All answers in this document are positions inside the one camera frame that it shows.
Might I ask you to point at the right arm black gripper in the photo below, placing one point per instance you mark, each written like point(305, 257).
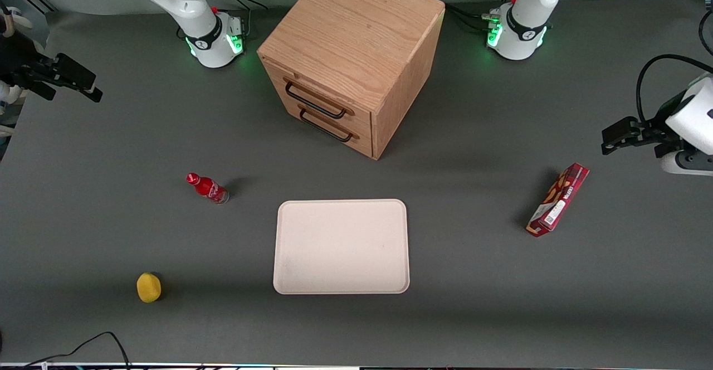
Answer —
point(16, 58)

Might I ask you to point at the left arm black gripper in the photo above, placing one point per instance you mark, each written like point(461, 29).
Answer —
point(659, 123)

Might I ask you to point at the wooden drawer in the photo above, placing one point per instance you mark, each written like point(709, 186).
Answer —
point(289, 115)
point(274, 74)

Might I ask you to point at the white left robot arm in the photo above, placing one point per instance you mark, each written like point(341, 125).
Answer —
point(526, 19)

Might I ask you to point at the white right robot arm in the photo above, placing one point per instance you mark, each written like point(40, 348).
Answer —
point(184, 2)

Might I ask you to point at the oak wooden drawer cabinet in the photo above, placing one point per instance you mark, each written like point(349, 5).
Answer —
point(356, 30)

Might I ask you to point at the red snack box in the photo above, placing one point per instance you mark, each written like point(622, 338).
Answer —
point(557, 200)

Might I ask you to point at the small red soda bottle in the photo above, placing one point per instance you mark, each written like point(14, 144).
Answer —
point(209, 189)

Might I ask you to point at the yellow round sponge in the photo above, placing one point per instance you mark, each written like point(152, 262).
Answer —
point(149, 287)

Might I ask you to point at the beige rectangular tray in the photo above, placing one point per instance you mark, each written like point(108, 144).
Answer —
point(340, 247)

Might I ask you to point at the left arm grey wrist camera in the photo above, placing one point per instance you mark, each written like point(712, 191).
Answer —
point(685, 164)

